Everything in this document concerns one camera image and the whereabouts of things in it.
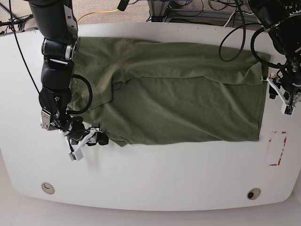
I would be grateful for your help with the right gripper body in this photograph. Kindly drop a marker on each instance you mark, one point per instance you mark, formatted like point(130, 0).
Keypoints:
point(73, 129)

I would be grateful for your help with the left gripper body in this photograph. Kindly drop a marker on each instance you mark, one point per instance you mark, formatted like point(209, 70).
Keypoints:
point(286, 83)

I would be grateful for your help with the olive green T-shirt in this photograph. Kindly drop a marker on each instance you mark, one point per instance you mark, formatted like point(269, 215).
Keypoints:
point(155, 93)

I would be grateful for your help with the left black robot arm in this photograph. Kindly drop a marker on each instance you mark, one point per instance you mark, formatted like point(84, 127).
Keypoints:
point(277, 19)

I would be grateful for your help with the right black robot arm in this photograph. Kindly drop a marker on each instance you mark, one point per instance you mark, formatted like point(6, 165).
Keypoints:
point(57, 23)

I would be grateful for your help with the left table grommet hole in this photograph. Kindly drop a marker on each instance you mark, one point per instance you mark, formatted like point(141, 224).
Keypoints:
point(47, 188)

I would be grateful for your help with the table grommet hole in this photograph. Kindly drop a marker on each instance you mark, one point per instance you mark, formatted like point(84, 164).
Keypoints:
point(254, 193)
point(47, 188)

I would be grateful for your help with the red tape rectangle marking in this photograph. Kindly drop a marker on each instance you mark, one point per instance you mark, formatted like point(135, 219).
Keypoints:
point(276, 147)

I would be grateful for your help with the right table grommet hole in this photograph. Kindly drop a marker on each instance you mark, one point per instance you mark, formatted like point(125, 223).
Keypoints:
point(254, 193)

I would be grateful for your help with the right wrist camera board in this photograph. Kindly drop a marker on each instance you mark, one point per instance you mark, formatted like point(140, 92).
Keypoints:
point(76, 155)

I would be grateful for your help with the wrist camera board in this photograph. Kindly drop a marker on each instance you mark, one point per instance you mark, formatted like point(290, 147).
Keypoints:
point(287, 110)
point(76, 155)

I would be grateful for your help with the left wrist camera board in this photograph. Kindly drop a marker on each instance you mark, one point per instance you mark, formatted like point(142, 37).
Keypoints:
point(287, 110)

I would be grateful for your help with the aluminium frame base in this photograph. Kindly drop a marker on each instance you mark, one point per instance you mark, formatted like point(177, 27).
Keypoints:
point(158, 9)

